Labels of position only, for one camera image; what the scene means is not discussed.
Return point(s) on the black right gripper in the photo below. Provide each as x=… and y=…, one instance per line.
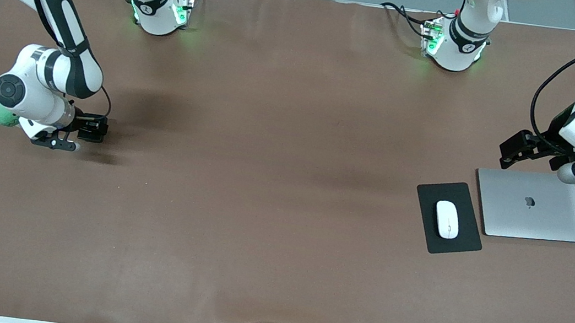
x=82, y=125

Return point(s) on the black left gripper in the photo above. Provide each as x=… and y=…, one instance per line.
x=554, y=135

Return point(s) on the black phone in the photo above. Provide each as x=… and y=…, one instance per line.
x=94, y=129

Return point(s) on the white computer mouse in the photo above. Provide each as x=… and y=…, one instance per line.
x=447, y=218

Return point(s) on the black mouse pad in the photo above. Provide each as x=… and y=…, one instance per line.
x=469, y=235

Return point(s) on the silver laptop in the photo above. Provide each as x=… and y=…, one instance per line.
x=530, y=216

